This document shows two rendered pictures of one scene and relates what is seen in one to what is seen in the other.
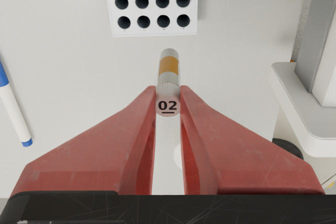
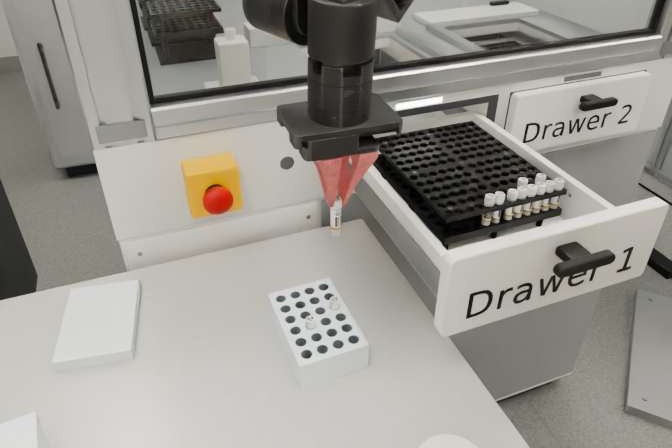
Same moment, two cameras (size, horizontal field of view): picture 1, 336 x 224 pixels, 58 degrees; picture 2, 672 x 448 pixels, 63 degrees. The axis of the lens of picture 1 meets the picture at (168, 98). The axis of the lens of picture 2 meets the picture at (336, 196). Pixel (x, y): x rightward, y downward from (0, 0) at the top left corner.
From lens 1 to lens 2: 57 cm
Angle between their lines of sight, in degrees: 89
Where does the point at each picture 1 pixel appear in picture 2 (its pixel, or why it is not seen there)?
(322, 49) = (434, 265)
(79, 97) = not seen: outside the picture
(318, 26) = (426, 267)
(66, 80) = not seen: outside the picture
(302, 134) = (445, 266)
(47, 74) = not seen: outside the picture
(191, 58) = (382, 397)
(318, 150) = (453, 255)
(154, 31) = (334, 352)
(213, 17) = (382, 359)
